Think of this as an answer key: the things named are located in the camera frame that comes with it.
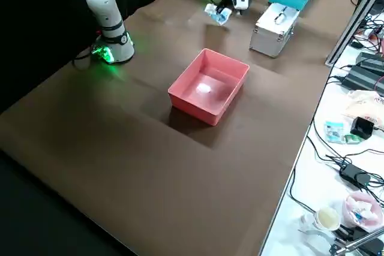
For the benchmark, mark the paper cup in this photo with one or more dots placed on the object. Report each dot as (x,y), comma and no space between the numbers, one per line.
(327,219)

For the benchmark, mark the spare wrapped mask packet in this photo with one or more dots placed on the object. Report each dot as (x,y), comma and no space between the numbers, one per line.
(334,131)

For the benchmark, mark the black power supply box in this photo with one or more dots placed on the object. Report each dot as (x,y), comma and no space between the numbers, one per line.
(370,61)
(360,77)

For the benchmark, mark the pink plastic box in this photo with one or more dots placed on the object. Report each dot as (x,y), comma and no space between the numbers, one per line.
(210,109)

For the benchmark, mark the black power adapter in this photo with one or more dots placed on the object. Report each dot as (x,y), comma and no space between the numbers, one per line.
(354,174)

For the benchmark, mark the aluminium frame post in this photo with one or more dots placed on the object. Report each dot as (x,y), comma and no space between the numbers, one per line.
(351,19)

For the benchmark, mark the crumpled printed plastic bag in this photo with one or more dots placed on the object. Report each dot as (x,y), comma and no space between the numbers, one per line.
(364,103)

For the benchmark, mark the silver aluminium case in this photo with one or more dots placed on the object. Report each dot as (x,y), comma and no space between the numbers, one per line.
(270,37)

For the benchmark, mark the small green packet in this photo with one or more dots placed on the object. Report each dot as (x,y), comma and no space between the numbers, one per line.
(351,139)

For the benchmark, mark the new mask packet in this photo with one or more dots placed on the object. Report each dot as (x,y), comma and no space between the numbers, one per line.
(222,22)

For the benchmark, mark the clear plastic wrapper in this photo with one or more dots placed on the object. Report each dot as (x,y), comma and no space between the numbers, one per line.
(306,223)

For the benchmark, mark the small black cube box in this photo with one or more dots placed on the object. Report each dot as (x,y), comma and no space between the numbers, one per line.
(361,127)

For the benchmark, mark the metal rod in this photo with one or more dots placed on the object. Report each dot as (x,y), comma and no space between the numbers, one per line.
(360,241)

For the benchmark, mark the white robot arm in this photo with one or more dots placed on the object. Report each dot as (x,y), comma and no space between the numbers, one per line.
(105,7)

